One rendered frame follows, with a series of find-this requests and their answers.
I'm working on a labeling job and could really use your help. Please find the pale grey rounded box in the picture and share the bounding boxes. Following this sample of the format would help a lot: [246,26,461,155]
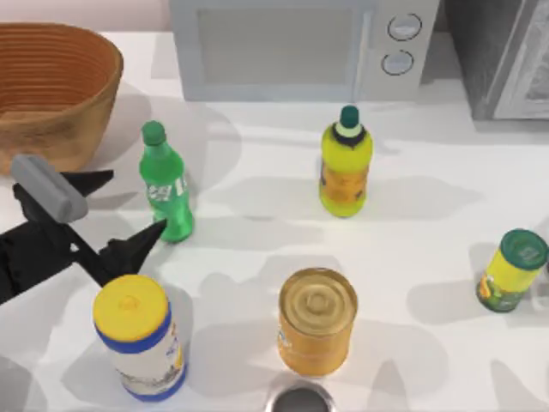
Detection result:
[9,154,89,225]

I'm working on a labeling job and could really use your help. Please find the brown wooden basket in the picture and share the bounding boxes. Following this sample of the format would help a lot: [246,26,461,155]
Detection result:
[0,22,125,178]

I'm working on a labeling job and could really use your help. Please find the white canister with yellow lid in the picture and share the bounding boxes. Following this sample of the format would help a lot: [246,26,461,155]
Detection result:
[93,275,190,403]

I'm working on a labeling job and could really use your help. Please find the orange can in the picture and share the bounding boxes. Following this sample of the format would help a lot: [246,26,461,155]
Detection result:
[277,267,359,379]

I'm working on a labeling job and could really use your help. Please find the silver metal cup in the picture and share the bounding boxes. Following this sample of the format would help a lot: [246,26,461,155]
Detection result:
[265,373,338,412]

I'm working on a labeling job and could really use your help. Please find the yellow bottle with green cap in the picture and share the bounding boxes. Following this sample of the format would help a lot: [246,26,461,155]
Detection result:
[317,104,374,219]

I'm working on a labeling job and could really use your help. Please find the pale microwave oven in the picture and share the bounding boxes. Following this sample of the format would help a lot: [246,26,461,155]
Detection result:
[167,0,441,104]

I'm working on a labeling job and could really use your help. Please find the round microwave knob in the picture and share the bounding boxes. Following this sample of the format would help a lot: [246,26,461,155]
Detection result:
[380,50,416,78]
[386,12,424,41]

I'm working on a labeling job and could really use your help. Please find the yellow can with green lid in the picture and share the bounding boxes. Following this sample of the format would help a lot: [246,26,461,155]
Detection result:
[474,227,549,313]

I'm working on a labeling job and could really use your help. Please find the grey cabinet with dark inside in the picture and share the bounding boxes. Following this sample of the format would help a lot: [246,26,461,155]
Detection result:
[443,0,549,122]

